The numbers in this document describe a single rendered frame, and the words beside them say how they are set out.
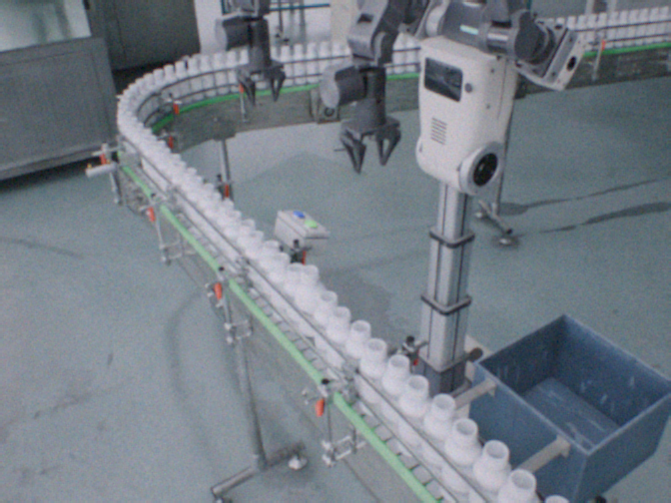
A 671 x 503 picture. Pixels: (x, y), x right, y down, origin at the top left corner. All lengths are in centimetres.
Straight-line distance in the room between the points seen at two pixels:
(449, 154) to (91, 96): 319
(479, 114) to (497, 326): 160
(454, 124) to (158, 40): 520
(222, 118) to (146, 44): 376
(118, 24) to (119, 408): 438
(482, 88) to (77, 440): 201
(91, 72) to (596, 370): 365
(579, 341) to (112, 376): 201
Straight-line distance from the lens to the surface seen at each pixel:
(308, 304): 134
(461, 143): 170
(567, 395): 178
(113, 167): 220
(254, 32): 157
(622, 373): 165
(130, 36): 657
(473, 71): 163
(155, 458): 261
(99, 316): 333
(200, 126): 288
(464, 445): 107
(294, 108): 299
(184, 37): 675
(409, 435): 118
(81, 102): 454
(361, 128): 123
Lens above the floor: 196
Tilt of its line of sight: 34 degrees down
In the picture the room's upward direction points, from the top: 1 degrees counter-clockwise
